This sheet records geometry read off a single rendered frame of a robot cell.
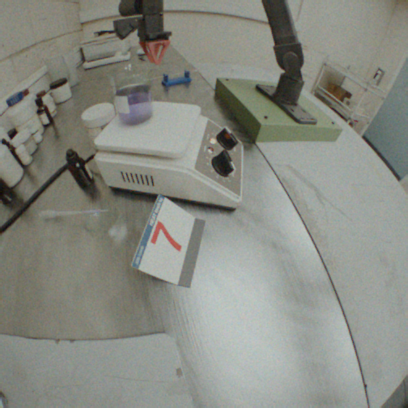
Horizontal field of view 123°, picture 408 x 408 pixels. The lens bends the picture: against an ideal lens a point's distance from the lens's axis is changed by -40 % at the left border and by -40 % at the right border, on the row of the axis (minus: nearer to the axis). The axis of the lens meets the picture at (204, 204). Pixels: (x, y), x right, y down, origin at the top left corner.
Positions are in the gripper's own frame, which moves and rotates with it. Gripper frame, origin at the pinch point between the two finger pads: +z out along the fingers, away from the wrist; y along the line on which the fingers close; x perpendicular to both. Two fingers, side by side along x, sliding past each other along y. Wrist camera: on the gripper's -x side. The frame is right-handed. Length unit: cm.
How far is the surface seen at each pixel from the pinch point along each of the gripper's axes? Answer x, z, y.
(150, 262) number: -25, 5, 49
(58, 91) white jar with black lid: -29.7, 3.8, -15.4
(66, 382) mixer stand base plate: -42, 7, 56
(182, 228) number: -19, 7, 47
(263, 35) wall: 135, -4, -67
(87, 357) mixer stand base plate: -37, 7, 54
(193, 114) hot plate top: -10.7, -0.3, 36.0
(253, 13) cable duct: 118, -23, -68
